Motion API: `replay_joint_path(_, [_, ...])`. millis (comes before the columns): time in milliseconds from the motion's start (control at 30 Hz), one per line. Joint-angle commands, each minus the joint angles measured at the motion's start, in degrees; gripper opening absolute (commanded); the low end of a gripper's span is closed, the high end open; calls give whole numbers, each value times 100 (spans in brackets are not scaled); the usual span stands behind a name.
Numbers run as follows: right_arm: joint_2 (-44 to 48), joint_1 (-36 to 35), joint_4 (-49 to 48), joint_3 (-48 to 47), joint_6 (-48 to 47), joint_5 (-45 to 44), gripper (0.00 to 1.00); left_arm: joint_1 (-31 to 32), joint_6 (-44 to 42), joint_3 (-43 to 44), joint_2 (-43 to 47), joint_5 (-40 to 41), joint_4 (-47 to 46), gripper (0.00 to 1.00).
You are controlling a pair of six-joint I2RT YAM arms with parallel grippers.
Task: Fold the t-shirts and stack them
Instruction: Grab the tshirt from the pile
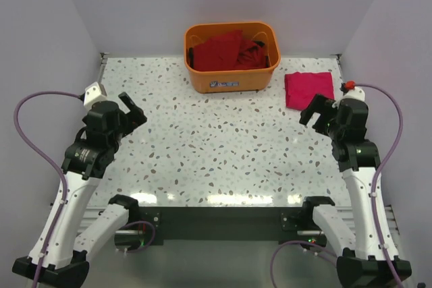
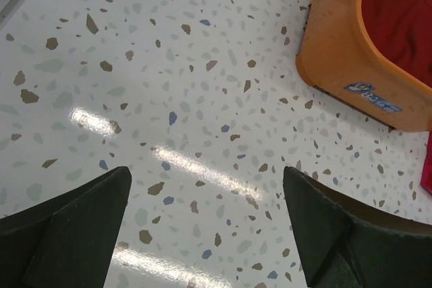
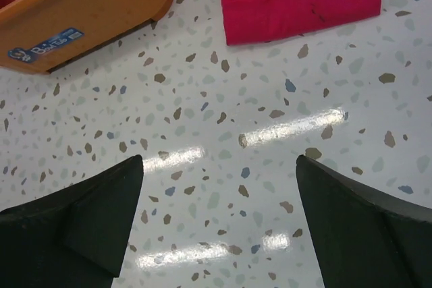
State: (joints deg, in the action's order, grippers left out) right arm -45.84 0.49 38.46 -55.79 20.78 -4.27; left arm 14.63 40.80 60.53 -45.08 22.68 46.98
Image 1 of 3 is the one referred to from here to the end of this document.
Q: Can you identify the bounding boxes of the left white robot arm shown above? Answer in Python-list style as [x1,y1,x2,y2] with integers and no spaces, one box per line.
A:
[12,86,156,287]

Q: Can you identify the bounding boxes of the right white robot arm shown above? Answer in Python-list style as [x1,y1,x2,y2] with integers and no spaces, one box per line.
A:
[300,94,412,287]

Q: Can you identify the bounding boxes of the red t shirts in basket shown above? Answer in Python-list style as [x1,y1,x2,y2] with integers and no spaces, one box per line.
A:
[188,30,270,72]

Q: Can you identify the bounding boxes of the folded pink t shirt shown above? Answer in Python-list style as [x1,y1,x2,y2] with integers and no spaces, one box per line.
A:
[284,72,335,111]

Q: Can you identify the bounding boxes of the orange plastic basket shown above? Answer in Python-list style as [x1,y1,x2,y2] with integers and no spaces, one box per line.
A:
[184,22,281,94]

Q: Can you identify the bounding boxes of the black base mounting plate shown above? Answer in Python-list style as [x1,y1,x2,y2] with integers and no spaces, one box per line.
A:
[101,206,338,248]

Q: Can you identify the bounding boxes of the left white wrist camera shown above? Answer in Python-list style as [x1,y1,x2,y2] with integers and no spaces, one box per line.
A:
[82,82,107,111]

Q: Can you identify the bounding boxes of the aluminium frame rail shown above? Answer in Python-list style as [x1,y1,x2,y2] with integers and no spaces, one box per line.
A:
[78,206,398,234]

